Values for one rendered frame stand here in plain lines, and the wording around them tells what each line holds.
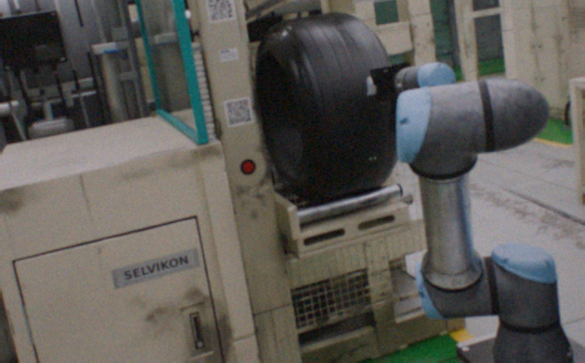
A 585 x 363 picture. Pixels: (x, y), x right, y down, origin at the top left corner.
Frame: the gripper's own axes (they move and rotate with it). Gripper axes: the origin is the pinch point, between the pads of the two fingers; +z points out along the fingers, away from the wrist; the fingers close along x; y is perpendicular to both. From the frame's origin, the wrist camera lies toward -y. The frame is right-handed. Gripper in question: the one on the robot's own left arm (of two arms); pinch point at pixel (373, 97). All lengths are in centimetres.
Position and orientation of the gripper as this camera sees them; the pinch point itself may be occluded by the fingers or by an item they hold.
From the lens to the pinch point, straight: 172.3
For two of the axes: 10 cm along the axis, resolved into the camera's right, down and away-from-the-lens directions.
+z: -3.0, -0.1, 9.5
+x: -9.3, 2.1, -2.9
